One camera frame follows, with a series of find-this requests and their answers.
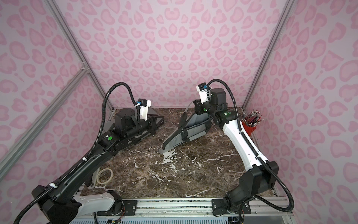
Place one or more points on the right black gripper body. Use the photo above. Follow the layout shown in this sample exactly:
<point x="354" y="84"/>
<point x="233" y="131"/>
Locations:
<point x="198" y="107"/>

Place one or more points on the grey laptop bag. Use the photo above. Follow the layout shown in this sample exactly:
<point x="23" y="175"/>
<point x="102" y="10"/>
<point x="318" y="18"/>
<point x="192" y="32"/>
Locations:
<point x="189" y="129"/>
<point x="126" y="123"/>

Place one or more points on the bundle of pens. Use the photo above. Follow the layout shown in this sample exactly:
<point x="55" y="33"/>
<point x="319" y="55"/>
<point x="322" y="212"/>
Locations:
<point x="253" y="118"/>

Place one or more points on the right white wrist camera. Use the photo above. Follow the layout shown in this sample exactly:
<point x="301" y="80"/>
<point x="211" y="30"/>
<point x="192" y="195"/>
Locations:
<point x="204" y="92"/>

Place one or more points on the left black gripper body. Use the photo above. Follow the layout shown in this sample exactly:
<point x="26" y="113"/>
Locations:
<point x="152" y="125"/>

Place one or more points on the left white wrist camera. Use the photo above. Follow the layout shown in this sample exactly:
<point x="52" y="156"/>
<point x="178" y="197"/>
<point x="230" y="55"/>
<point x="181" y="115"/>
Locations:
<point x="143" y="106"/>

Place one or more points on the red pen cup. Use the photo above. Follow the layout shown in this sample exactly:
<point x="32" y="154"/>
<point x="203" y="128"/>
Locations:
<point x="249" y="130"/>

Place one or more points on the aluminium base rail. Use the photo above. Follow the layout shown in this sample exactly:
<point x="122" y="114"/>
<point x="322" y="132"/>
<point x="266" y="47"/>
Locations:
<point x="190" y="210"/>

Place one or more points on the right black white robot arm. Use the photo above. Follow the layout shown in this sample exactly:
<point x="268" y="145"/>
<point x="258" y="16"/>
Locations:
<point x="259" y="174"/>

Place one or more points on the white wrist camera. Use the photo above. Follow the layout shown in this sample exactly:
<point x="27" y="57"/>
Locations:
<point x="143" y="106"/>
<point x="204" y="92"/>

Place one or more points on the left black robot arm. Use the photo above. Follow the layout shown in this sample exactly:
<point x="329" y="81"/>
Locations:
<point x="61" y="206"/>

